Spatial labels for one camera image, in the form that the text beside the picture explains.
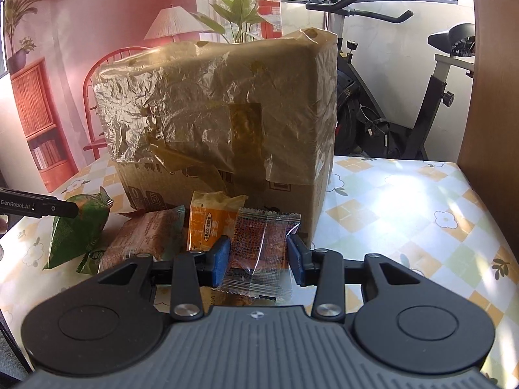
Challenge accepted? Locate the black exercise bike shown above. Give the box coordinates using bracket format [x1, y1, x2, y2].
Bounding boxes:
[305, 0, 476, 161]

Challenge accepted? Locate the plastic-lined cardboard box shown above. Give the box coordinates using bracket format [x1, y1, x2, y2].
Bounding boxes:
[93, 28, 338, 242]

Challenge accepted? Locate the brown toast bread packet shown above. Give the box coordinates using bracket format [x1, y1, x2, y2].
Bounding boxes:
[99, 206, 186, 272]

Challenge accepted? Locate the orange whole-wheat bread packet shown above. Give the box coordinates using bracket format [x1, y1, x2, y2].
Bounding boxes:
[187, 192, 247, 251]

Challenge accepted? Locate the wooden headboard panel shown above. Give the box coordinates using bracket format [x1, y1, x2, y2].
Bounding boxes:
[457, 0, 518, 254]

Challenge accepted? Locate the floral checkered tablecloth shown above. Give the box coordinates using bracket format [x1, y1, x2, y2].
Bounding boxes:
[1, 155, 518, 388]

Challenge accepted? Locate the green rice cracker bag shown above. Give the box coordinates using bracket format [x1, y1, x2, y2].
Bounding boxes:
[43, 187, 114, 270]

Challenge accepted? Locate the clear red snack packet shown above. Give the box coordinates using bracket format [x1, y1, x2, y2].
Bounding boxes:
[220, 208, 301, 301]

